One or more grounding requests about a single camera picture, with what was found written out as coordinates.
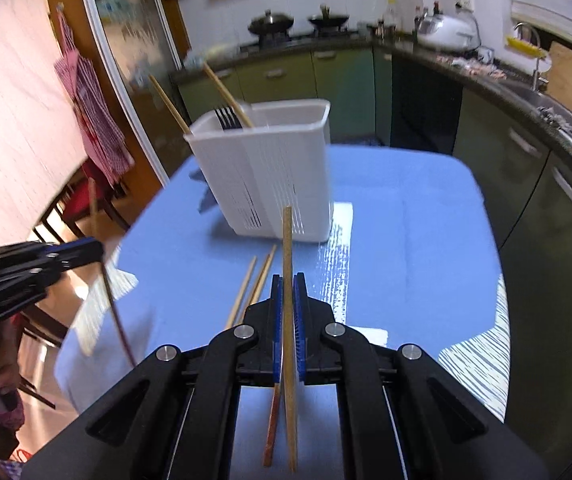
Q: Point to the white rice cooker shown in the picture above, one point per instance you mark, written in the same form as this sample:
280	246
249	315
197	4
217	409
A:
448	32

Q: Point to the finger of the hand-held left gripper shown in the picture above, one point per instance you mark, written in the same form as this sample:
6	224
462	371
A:
15	292
85	250

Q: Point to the wooden chair with red cushion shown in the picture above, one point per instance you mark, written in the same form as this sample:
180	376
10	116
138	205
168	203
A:
80	205

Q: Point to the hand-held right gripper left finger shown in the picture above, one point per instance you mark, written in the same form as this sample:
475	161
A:
276	310

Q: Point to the white wall socket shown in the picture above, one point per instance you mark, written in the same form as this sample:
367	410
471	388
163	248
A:
464	6

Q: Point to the yellow tray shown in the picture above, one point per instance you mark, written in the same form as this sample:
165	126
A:
523	46

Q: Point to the pink dotted curtain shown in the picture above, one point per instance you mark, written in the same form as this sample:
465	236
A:
10	85

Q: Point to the grey rag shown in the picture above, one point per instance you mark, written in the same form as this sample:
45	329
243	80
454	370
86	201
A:
563	120

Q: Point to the patterned dish cloth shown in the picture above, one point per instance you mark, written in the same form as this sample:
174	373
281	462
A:
471	67

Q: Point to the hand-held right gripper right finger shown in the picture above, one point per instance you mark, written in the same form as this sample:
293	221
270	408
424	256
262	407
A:
301	320

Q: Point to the dark wooden chair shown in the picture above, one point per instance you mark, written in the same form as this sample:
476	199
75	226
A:
40	330

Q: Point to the yellow-capped oil bottle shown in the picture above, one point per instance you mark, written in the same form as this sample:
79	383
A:
391	12

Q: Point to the steel double sink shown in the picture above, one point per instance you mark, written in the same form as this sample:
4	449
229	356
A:
531	92

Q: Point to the black plastic fork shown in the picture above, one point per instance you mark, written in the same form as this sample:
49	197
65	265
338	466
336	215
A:
226	117

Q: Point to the green base cabinets with drawers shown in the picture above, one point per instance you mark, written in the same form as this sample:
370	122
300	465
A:
291	85

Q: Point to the black wok with lid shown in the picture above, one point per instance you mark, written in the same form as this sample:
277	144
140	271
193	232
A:
271	22

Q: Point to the plastic bag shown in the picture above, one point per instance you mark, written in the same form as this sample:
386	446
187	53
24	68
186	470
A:
205	55

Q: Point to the person's left hand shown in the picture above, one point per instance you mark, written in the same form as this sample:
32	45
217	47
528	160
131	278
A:
4	370

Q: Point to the dark sauce bottle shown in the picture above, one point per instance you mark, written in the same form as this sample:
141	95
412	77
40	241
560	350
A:
418	14
435	10

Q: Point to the white mug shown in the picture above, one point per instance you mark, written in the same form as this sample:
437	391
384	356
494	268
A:
486	54

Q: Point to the black built-in appliance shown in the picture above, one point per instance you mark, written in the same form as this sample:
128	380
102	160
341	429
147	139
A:
426	105

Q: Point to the small steel pot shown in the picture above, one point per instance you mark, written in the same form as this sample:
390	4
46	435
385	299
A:
381	30

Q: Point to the green base cabinets under sink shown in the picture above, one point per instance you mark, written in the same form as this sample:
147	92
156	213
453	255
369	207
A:
541	235

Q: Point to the white plastic utensil holder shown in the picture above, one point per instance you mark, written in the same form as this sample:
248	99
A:
266	175

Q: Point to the red checkered apron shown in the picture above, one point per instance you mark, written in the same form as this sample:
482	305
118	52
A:
95	110

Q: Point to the small curved faucet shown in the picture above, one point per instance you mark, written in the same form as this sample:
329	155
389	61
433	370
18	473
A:
536	60

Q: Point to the blue tablecloth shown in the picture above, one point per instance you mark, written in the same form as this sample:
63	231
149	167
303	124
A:
391	235

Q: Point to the black gas stove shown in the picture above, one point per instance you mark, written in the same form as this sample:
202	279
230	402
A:
301	40

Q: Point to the decorated glass sliding door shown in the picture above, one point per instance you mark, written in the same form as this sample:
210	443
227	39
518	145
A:
130	35

